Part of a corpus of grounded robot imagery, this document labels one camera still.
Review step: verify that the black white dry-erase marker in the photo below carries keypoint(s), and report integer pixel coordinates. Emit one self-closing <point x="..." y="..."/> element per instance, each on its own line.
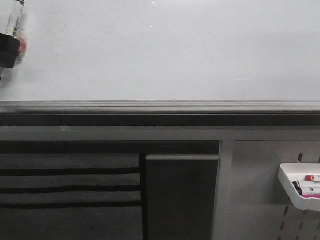
<point x="13" y="29"/>

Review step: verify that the white metal stand frame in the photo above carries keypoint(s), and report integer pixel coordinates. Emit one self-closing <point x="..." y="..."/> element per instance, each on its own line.
<point x="182" y="199"/>

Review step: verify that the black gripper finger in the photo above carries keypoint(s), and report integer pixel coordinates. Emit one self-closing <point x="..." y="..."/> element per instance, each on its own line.
<point x="9" y="51"/>

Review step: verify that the white pegboard panel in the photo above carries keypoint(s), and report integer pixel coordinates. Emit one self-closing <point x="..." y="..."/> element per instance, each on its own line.
<point x="262" y="209"/>

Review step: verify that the black capped marker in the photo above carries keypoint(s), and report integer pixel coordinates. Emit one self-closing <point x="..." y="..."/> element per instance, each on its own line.
<point x="306" y="188"/>

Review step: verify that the white plastic marker tray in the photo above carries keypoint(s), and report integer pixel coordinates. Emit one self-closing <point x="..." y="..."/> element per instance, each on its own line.
<point x="290" y="172"/>

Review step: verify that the pink marker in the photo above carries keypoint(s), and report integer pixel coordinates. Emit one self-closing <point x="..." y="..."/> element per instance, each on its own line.
<point x="309" y="196"/>

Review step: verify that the red capped marker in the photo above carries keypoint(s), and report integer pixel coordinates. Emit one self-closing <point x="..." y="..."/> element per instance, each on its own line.
<point x="312" y="178"/>

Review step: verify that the white whiteboard with aluminium frame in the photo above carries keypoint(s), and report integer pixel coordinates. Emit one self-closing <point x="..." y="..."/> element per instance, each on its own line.
<point x="200" y="56"/>

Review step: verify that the grey metal hanging rod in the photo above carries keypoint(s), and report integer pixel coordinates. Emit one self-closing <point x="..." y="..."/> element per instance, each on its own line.
<point x="179" y="157"/>

